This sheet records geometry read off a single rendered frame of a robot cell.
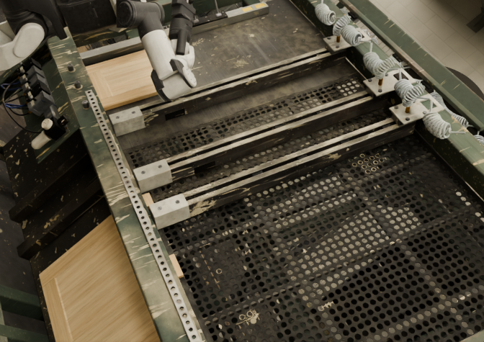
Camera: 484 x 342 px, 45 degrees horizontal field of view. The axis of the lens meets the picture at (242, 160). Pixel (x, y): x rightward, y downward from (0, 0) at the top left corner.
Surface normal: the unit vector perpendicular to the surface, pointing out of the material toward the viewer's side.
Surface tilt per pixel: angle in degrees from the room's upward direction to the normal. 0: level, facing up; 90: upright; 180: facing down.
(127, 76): 59
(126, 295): 90
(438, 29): 90
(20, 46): 90
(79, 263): 90
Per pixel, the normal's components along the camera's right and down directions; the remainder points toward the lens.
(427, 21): -0.45, -0.37
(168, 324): -0.03, -0.68
